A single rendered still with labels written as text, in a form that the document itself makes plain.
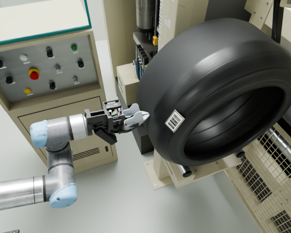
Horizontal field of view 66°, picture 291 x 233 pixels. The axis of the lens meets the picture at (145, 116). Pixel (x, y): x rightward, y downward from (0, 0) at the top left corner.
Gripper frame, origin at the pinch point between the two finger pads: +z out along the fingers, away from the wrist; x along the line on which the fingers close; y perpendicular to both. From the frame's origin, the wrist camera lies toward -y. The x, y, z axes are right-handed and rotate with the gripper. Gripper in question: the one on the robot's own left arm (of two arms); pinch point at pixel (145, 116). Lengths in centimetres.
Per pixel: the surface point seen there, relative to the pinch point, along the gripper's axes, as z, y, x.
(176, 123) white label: 5.0, 7.6, -11.0
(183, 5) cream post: 20.9, 25.5, 24.8
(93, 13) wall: 28, -80, 251
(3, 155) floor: -90, -134, 97
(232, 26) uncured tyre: 28.7, 26.4, 6.8
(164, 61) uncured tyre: 7.7, 16.1, 7.7
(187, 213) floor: 45, -120, -8
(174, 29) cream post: 19.5, 16.7, 25.0
